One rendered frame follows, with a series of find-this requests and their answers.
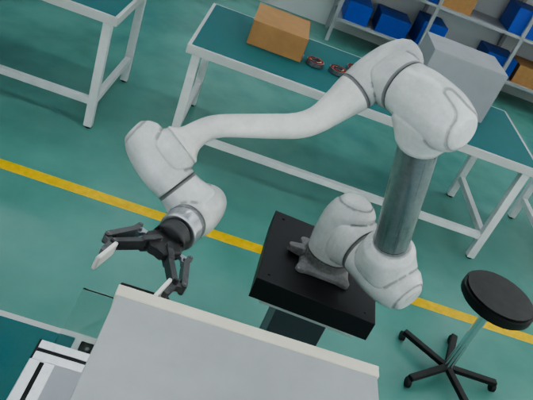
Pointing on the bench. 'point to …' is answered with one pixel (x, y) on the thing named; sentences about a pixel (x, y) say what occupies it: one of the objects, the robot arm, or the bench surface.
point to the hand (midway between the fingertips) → (127, 278)
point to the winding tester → (209, 359)
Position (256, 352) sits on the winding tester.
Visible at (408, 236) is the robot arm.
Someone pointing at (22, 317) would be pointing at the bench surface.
